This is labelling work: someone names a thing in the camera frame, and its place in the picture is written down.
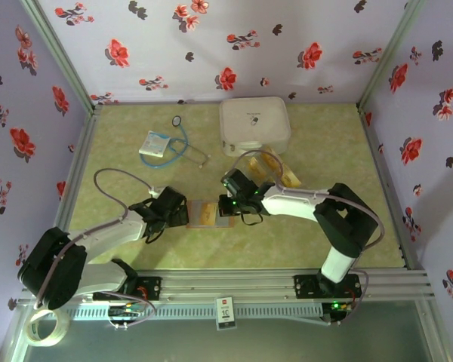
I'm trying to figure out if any left arm grey cable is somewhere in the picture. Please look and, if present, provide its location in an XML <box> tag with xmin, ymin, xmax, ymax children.
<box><xmin>33</xmin><ymin>167</ymin><xmax>156</xmax><ymax>308</ymax></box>

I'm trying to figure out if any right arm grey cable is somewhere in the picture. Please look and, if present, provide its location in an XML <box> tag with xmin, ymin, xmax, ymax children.
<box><xmin>224</xmin><ymin>149</ymin><xmax>385</xmax><ymax>302</ymax></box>

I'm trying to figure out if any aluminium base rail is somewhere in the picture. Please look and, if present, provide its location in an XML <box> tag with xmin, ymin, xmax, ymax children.
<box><xmin>17</xmin><ymin>268</ymin><xmax>437</xmax><ymax>306</ymax></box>

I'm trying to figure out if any brown card holder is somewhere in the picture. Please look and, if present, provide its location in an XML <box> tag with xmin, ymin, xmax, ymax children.
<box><xmin>186</xmin><ymin>198</ymin><xmax>236</xmax><ymax>230</ymax></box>

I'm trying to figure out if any white medicine box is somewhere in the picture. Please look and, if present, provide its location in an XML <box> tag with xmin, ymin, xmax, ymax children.
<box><xmin>217</xmin><ymin>97</ymin><xmax>291</xmax><ymax>158</ymax></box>

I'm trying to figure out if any circuit board with green light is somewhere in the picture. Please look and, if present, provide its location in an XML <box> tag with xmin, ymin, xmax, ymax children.
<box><xmin>320</xmin><ymin>299</ymin><xmax>363</xmax><ymax>327</ymax></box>

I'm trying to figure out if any aluminium frame post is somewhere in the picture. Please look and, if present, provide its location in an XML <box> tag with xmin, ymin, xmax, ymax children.
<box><xmin>356</xmin><ymin>0</ymin><xmax>428</xmax><ymax>112</ymax></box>
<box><xmin>19</xmin><ymin>0</ymin><xmax>103</xmax><ymax>114</ymax></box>

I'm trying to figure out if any grey slotted cable duct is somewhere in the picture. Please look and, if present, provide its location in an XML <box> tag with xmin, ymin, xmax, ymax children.
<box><xmin>66</xmin><ymin>303</ymin><xmax>324</xmax><ymax>320</ymax></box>

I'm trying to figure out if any black white price tag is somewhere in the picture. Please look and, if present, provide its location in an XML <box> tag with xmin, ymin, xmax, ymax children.
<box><xmin>215</xmin><ymin>296</ymin><xmax>235</xmax><ymax>332</ymax></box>

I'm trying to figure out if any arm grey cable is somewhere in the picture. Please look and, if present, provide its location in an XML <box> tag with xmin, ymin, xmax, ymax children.
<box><xmin>33</xmin><ymin>167</ymin><xmax>156</xmax><ymax>308</ymax></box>
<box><xmin>224</xmin><ymin>149</ymin><xmax>385</xmax><ymax>302</ymax></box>

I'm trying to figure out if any clear tape roll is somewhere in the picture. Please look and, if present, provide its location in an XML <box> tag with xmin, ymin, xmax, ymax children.
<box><xmin>25</xmin><ymin>308</ymin><xmax>69</xmax><ymax>348</ymax></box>

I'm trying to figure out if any white blue gauze packet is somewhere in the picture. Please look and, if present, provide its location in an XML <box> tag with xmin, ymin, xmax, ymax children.
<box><xmin>138</xmin><ymin>130</ymin><xmax>171</xmax><ymax>158</ymax></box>

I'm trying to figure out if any aluminium side rail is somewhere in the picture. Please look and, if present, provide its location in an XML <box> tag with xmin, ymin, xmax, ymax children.
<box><xmin>356</xmin><ymin>103</ymin><xmax>427</xmax><ymax>272</ymax></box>
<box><xmin>54</xmin><ymin>105</ymin><xmax>103</xmax><ymax>231</ymax></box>

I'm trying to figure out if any blue grey stethoscope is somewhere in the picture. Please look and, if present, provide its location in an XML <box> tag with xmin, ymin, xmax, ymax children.
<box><xmin>141</xmin><ymin>115</ymin><xmax>212</xmax><ymax>169</ymax></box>

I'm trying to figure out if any circuit board with coloured wires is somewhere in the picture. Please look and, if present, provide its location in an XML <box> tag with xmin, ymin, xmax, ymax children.
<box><xmin>107</xmin><ymin>288</ymin><xmax>158</xmax><ymax>332</ymax></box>

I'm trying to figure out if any gold credit card stack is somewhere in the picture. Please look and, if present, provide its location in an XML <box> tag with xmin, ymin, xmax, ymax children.
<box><xmin>248</xmin><ymin>156</ymin><xmax>273</xmax><ymax>183</ymax></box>
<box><xmin>267</xmin><ymin>149</ymin><xmax>302</xmax><ymax>189</ymax></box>

